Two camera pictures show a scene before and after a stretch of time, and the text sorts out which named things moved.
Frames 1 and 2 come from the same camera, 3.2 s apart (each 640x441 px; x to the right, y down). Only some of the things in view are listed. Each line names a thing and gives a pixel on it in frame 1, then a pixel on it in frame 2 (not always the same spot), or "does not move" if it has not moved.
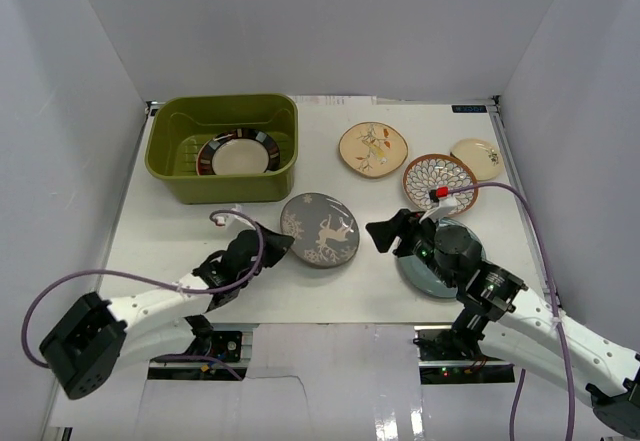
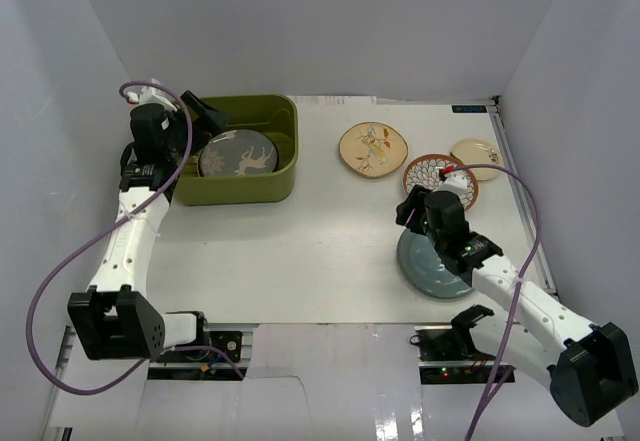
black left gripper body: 260,244 → 198,116
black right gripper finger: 384,233 → 410,211
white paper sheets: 336,99 does not move
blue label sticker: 469,109 does not move
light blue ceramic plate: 417,272 does not move
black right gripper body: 419,238 → 426,228
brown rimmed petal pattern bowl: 428,172 does not move
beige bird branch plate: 373,149 does not move
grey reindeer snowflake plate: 324,229 → 238,153
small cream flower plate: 485,158 does not move
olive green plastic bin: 181,124 does not move
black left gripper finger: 274,246 → 219,118
